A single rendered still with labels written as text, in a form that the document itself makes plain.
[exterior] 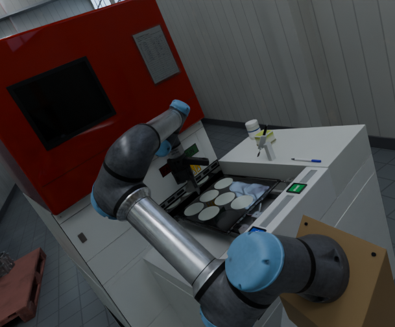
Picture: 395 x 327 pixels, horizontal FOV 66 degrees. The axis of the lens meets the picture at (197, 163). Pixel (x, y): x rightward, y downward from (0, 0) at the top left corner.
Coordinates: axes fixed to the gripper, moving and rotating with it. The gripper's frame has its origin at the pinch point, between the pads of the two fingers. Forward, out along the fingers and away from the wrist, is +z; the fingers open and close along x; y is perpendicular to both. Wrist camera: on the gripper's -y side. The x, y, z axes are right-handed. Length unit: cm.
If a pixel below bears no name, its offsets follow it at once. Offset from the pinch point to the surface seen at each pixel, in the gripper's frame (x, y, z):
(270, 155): 0.2, -36.0, -2.2
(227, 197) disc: 2.9, -10.7, 7.3
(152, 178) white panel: -5.1, 17.3, -13.2
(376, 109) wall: -129, -165, 57
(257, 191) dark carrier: 8.7, -23.6, 7.4
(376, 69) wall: -122, -168, 21
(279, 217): 40.2, -23.5, 1.3
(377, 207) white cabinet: 7, -73, 41
